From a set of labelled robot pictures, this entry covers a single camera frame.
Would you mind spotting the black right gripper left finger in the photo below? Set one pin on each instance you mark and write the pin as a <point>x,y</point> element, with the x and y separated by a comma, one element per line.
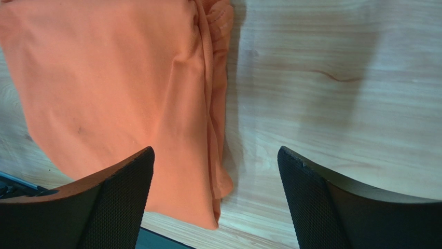
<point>102,210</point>

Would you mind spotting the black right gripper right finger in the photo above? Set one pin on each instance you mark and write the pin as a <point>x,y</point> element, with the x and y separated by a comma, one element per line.
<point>331,210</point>

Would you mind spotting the orange t shirt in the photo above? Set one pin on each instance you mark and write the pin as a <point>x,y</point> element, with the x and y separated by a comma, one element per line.
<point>99,81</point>

